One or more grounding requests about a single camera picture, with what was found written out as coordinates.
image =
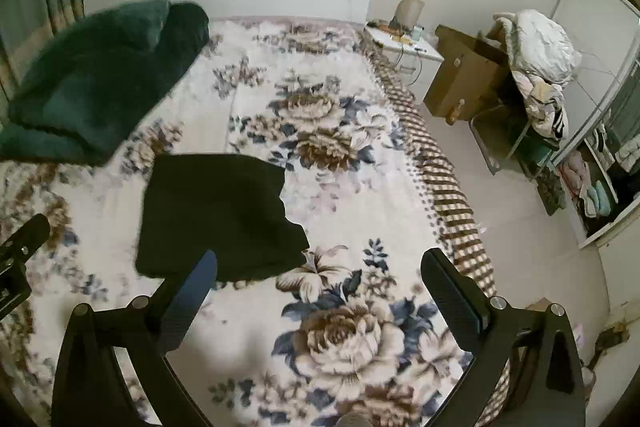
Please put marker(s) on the white nightstand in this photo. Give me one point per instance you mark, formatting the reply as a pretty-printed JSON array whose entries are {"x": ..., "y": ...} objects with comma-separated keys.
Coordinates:
[{"x": 417, "y": 52}]

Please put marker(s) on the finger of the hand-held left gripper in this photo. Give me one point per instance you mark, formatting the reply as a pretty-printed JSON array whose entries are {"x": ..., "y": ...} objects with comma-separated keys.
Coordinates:
[{"x": 27, "y": 234}]

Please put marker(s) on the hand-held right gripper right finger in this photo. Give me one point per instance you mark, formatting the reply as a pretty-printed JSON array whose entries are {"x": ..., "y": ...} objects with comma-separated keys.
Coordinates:
[{"x": 450, "y": 297}]

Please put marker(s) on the floral blanket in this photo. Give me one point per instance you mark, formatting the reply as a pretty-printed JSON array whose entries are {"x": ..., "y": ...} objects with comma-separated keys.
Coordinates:
[{"x": 320, "y": 167}]

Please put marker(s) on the brown bottle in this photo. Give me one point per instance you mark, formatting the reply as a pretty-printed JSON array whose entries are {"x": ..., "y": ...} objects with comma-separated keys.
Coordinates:
[{"x": 456, "y": 113}]

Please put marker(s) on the pile of clothes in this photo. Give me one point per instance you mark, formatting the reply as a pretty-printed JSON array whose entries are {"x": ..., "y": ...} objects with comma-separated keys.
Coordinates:
[{"x": 542, "y": 52}]

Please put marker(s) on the striped bed sheet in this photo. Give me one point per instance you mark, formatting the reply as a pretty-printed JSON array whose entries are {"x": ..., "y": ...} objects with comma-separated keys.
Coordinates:
[{"x": 440, "y": 172}]

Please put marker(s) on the white wardrobe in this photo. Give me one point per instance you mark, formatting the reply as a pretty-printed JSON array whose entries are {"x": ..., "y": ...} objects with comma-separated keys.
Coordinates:
[{"x": 585, "y": 37}]

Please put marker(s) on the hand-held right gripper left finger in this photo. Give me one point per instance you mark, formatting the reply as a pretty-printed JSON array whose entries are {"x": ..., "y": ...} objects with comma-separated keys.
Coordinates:
[{"x": 185, "y": 302}]

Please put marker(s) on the beige table lamp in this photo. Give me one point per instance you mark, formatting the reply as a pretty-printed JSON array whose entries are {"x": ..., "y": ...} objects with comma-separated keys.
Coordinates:
[{"x": 409, "y": 13}]

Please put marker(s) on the metal frame chair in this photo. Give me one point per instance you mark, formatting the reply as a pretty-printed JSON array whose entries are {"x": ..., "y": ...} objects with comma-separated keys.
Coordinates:
[{"x": 505, "y": 142}]

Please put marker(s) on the black garment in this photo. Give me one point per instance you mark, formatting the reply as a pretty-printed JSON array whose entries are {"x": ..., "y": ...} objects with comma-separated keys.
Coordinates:
[{"x": 215, "y": 217}]

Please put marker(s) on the cardboard box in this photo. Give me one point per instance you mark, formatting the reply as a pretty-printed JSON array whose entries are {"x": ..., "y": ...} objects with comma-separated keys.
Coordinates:
[{"x": 465, "y": 72}]

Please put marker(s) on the dark green plush blanket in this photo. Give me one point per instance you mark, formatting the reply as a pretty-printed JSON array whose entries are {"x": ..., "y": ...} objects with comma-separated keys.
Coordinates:
[{"x": 95, "y": 77}]

